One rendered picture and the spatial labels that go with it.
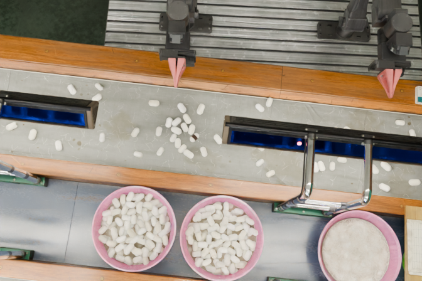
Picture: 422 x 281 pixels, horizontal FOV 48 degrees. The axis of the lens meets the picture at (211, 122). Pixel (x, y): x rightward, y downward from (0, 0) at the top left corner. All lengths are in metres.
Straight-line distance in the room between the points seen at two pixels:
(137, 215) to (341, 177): 0.69
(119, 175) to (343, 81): 0.83
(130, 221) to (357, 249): 0.75
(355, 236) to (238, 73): 0.67
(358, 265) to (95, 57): 1.12
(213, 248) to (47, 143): 0.66
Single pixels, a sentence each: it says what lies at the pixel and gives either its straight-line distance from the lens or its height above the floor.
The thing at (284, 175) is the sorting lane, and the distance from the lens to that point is 1.61.
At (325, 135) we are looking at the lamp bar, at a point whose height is 1.11.
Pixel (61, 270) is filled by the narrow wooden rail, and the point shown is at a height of 0.76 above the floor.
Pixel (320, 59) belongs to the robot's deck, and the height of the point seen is 0.67.
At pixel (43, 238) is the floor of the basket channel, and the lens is 1.71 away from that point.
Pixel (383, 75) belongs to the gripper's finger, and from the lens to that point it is 1.44.
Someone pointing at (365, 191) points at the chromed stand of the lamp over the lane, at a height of 1.12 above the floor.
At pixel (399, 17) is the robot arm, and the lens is 1.39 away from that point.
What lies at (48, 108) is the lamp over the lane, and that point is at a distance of 1.31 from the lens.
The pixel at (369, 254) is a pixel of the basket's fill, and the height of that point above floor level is 0.73.
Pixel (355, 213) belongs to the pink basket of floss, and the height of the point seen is 0.75.
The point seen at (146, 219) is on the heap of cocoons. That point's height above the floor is 0.74.
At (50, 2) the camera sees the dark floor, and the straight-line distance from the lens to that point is 2.75.
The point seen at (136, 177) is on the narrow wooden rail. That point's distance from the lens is 1.57.
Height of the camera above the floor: 2.31
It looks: 75 degrees down
